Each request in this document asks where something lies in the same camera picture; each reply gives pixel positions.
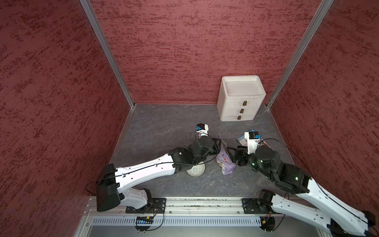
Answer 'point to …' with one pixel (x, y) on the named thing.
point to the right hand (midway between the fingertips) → (230, 152)
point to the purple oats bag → (223, 159)
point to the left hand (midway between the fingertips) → (218, 144)
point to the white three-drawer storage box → (240, 97)
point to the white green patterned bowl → (197, 170)
